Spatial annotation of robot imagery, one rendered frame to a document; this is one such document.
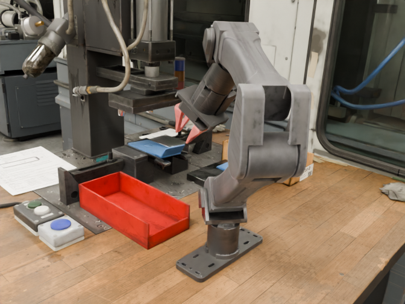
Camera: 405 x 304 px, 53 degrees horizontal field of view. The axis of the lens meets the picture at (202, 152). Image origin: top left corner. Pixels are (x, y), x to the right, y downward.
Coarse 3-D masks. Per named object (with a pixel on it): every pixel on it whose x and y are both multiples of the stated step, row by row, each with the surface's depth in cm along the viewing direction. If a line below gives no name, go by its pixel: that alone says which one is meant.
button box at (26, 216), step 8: (32, 200) 93; (40, 200) 93; (16, 208) 89; (24, 208) 89; (56, 208) 90; (16, 216) 90; (24, 216) 86; (32, 216) 86; (40, 216) 86; (48, 216) 86; (56, 216) 87; (24, 224) 88; (32, 224) 84; (32, 232) 86
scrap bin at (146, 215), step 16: (112, 176) 101; (128, 176) 101; (80, 192) 95; (96, 192) 99; (112, 192) 103; (128, 192) 102; (144, 192) 98; (160, 192) 93; (96, 208) 92; (112, 208) 87; (128, 208) 96; (144, 208) 97; (160, 208) 95; (176, 208) 91; (112, 224) 89; (128, 224) 84; (144, 224) 80; (160, 224) 90; (176, 224) 86; (144, 240) 81; (160, 240) 84
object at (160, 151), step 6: (132, 144) 112; (138, 144) 113; (144, 144) 113; (150, 144) 114; (156, 144) 114; (150, 150) 109; (156, 150) 109; (162, 150) 110; (168, 150) 104; (174, 150) 106; (180, 150) 109; (162, 156) 105; (168, 156) 106
